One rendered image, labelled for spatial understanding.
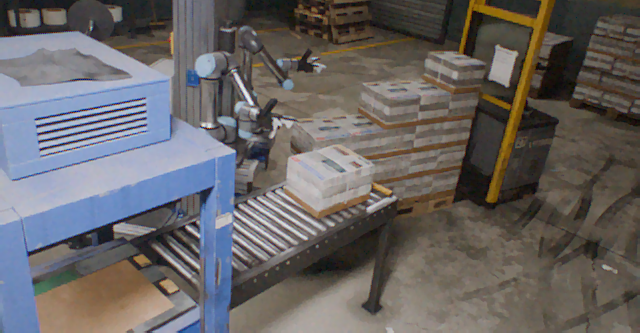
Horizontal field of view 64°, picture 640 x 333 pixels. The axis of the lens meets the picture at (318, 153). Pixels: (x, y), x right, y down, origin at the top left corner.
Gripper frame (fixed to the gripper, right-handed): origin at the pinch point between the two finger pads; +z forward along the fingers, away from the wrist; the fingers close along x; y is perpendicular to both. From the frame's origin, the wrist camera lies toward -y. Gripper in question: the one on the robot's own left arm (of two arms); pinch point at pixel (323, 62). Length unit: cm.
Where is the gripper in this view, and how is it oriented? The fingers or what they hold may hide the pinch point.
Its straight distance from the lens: 377.5
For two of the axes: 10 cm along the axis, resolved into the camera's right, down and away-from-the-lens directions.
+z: 9.5, -0.4, 3.1
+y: -1.4, 8.3, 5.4
